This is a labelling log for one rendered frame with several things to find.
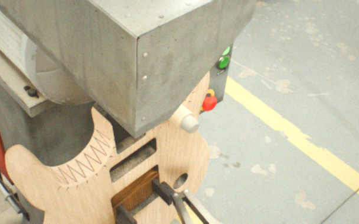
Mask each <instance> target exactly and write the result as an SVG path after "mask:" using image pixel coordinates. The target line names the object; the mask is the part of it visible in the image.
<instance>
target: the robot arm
mask: <svg viewBox="0 0 359 224"><path fill-rule="evenodd" d="M151 186H152V190H154V191H155V192H156V193H157V194H158V195H159V196H160V197H161V198H162V199H163V201H164V202H165V203H166V204H167V205H168V206H170V205H171V204H172V202H173V206H175V208H176V210H177V213H178V215H179V217H180V220H181V222H182V224H194V223H193V221H192V220H191V218H190V216H189V214H188V211H187V209H186V207H185V205H184V203H183V202H185V203H186V204H187V205H188V206H189V207H190V209H191V210H193V212H194V213H195V214H196V215H197V217H198V218H199V219H200V221H201V222H202V223H203V224H223V223H221V222H219V221H217V220H216V219H214V217H213V216H212V215H211V214H210V213H209V211H207V209H206V208H205V207H204V206H203V205H202V204H201V202H200V201H199V200H198V199H197V197H196V196H195V195H194V194H193V193H192V192H191V191H190V190H189V189H188V188H186V189H184V190H183V191H181V192H176V191H175V190H174V189H172V188H171V187H170V186H169V185H168V184H167V183H166V182H165V181H163V182H161V183H160V182H159V181H158V180H157V179H156V178H154V179H153V180H151ZM115 209H116V214H117V215H118V216H116V218H117V222H118V224H138V222H137V220H135V219H134V218H133V217H132V216H131V215H130V214H129V212H128V211H127V210H126V209H125V208H124V207H123V206H122V205H121V204H120V205H118V206H117V207H115Z"/></svg>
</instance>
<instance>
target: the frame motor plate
mask: <svg viewBox="0 0 359 224"><path fill-rule="evenodd" d="M0 84H1V85H2V86H3V87H4V88H5V89H6V91H7V92H8V93H9V95H10V96H12V97H13V98H14V99H15V100H16V102H17V103H19V105H20V106H21V108H23V109H24V110H25V111H26V112H27V114H28V115H29V116H30V117H34V116H37V115H39V114H40V113H42V112H44V111H46V110H49V109H51V108H53V107H55V106H57V105H58V104H59V103H55V102H53V101H51V100H49V99H47V98H46V97H44V96H43V95H42V94H41V93H40V92H39V91H38V90H37V89H36V87H35V86H34V85H33V84H32V83H31V80H29V79H28V77H26V76H25V74H23V72H22V71H21V70H20V69H19V68H18V67H17V66H16V65H15V64H14V63H12V62H11V61H10V59H9V58H8V57H7V56H6V55H5V53H3V52H2V51H1V50H0Z"/></svg>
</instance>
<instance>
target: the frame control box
mask: <svg viewBox="0 0 359 224"><path fill-rule="evenodd" d="M233 45H234V42H232V43H231V44H230V50H229V52H228V53H227V54H226V55H225V56H221V57H220V58H219V59H218V60H217V62H216V63H215V64H214V65H213V67H212V68H211V69H210V70H209V85H208V90H207V93H206V96H207V97H208V98H209V97H211V96H213V97H215V98H217V104H218V103H219V102H221V101H222V100H223V98H224V91H225V86H226V81H227V75H228V69H229V64H230V58H231V52H232V49H233ZM225 57H228V58H229V61H228V64H227V66H226V67H225V68H223V69H221V68H220V62H221V61H222V60H223V59H224V58H225ZM203 105H204V104H203V103H202V107H201V110H200V113H199V115H200V114H202V113H204V112H205V111H204V110H203Z"/></svg>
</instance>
